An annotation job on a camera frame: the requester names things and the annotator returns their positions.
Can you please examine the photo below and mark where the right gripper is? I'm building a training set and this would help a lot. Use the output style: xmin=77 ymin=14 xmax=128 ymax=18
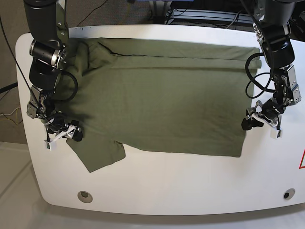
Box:
xmin=45 ymin=116 xmax=83 ymax=142

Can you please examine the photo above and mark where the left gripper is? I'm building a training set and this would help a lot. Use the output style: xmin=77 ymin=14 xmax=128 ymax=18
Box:
xmin=241 ymin=100 xmax=285 ymax=131

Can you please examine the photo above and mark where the olive green T-shirt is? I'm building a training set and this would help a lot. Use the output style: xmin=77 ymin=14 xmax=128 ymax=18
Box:
xmin=56 ymin=38 xmax=259 ymax=172

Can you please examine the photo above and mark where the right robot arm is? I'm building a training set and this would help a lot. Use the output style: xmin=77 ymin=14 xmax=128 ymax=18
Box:
xmin=23 ymin=0 xmax=83 ymax=145

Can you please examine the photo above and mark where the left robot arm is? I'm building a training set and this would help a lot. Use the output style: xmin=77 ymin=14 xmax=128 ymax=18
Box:
xmin=241 ymin=0 xmax=301 ymax=133

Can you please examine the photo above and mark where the red triangle warning sticker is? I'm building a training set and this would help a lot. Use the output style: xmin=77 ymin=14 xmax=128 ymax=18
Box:
xmin=299 ymin=151 xmax=305 ymax=169

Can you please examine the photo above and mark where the black bar under table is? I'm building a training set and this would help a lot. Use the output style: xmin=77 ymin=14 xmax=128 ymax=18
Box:
xmin=0 ymin=82 xmax=18 ymax=94

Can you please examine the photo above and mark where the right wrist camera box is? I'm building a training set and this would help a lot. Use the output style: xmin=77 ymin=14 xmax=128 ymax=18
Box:
xmin=45 ymin=140 xmax=57 ymax=151

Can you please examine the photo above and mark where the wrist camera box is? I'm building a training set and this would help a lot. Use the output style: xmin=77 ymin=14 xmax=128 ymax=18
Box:
xmin=270 ymin=129 xmax=283 ymax=139
xmin=45 ymin=140 xmax=57 ymax=151

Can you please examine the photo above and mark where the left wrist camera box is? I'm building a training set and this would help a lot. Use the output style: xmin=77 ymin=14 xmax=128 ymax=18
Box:
xmin=270 ymin=129 xmax=283 ymax=139

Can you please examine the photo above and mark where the left table cable grommet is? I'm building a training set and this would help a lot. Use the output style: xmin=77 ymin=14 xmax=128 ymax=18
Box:
xmin=77 ymin=191 xmax=93 ymax=203

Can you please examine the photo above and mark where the table cable grommet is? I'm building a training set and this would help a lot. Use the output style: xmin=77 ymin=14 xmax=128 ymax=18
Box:
xmin=283 ymin=188 xmax=295 ymax=200
xmin=77 ymin=191 xmax=93 ymax=203

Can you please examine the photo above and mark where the white floor cable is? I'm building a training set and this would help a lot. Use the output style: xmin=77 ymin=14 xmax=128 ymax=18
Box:
xmin=0 ymin=107 xmax=20 ymax=118

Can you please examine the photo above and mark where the yellow floor cable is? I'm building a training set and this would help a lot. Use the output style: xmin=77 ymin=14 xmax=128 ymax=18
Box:
xmin=0 ymin=107 xmax=22 ymax=125

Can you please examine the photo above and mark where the right table cable grommet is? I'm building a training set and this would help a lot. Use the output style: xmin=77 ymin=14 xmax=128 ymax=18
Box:
xmin=283 ymin=188 xmax=295 ymax=200

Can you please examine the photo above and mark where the grey aluminium frame rail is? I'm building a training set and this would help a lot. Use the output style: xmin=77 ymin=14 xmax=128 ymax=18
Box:
xmin=166 ymin=9 xmax=253 ymax=24

